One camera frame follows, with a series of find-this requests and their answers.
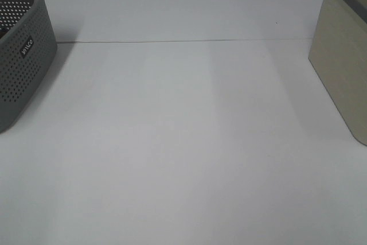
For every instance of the beige plastic basket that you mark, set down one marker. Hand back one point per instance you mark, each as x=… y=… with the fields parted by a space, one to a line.
x=338 y=55

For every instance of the grey perforated plastic basket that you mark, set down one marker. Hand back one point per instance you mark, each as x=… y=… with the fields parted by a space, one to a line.
x=28 y=48

